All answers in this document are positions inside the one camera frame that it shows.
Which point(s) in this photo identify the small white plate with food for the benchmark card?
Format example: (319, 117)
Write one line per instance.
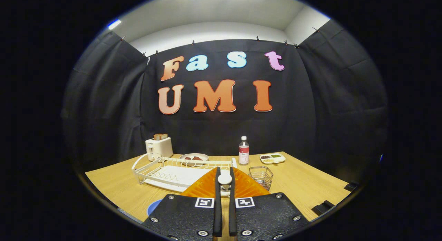
(204, 156)

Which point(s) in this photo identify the black table clamp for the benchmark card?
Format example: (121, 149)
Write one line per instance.
(351, 186)
(323, 207)

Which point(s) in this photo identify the blue plate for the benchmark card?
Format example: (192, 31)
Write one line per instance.
(153, 208)

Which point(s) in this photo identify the toast slices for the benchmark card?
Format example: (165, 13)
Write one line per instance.
(160, 136)

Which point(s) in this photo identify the clear plastic bottle red label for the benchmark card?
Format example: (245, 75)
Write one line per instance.
(243, 154)

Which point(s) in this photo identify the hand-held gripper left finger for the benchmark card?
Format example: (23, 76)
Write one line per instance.
(218, 206)

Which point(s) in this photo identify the white toaster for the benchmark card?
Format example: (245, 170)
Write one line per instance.
(159, 147)

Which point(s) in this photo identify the black backdrop cloth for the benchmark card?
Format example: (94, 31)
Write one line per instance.
(310, 113)

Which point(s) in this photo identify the white spoon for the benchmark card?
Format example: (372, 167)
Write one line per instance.
(224, 179)

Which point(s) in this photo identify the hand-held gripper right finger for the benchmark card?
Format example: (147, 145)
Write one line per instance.
(232, 206)

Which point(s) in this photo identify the white divided dish with beans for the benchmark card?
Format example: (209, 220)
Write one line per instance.
(281, 158)

